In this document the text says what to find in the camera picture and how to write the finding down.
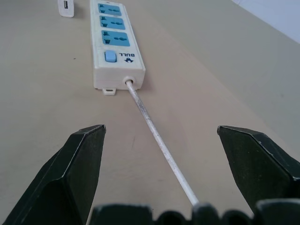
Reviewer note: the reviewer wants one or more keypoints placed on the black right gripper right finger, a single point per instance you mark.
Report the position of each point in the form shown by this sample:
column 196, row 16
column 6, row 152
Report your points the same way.
column 255, row 166

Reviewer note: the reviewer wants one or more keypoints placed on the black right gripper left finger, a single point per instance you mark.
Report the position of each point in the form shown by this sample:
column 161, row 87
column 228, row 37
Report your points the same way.
column 70, row 173

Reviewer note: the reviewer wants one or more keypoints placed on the white power strip blue sockets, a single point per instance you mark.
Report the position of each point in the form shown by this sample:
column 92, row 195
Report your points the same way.
column 112, row 44

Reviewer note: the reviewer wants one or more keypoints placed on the white USB charger plug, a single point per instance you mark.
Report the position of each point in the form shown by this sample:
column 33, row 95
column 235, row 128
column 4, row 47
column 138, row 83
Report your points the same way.
column 66, row 8

